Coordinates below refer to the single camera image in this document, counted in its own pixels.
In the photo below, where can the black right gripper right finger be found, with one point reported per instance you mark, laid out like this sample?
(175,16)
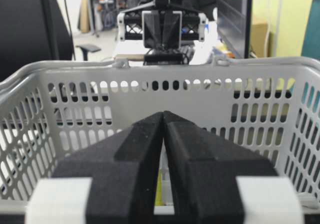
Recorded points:
(216,181)

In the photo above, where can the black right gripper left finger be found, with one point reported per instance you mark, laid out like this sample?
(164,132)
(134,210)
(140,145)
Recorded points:
(111,182)

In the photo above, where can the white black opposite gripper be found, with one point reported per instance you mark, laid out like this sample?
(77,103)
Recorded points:
(152,22)

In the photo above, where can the yellow cloth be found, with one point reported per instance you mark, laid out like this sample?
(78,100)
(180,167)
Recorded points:
(158,194)

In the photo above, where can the grey plastic shopping basket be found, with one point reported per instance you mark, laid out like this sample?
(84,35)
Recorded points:
(50,109)

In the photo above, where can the dark computer monitor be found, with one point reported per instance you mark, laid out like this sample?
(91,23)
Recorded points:
(234,25)

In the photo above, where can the brown cardboard box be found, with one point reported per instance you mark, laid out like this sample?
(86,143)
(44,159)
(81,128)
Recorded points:
(258,36)

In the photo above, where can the black office chair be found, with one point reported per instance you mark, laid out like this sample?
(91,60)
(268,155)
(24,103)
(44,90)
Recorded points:
(32,31)

